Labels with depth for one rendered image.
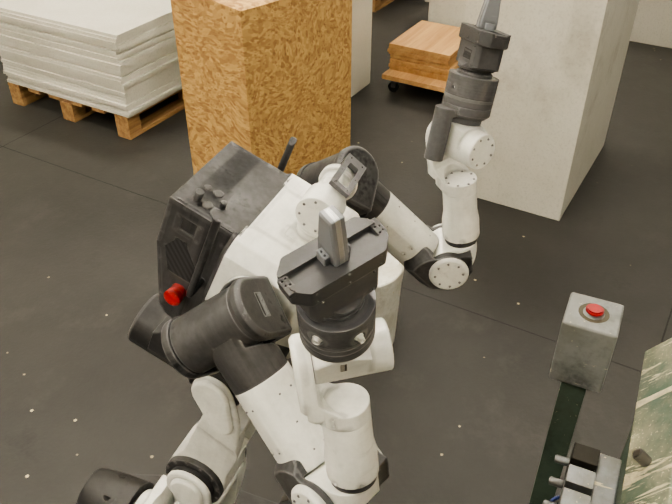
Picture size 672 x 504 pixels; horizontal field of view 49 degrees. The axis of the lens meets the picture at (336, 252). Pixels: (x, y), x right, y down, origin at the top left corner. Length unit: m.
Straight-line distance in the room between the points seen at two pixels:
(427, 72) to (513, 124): 1.34
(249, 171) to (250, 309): 0.31
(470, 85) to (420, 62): 3.55
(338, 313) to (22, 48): 4.22
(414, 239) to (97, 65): 3.21
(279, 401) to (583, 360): 0.91
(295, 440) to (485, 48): 0.70
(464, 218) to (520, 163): 2.28
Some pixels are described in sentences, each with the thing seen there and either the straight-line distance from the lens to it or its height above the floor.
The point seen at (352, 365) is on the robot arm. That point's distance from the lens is 0.86.
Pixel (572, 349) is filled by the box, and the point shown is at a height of 0.86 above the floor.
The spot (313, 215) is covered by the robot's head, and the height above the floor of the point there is 1.42.
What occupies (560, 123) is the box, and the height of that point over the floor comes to 0.51.
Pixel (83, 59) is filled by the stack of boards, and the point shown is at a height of 0.45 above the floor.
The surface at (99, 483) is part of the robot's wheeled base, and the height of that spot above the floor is 0.36.
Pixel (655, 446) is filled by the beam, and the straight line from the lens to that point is 1.60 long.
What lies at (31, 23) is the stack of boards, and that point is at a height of 0.59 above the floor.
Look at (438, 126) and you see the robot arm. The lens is 1.29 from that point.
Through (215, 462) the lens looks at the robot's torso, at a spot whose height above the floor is 0.70.
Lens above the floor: 2.02
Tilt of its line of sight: 37 degrees down
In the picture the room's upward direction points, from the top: straight up
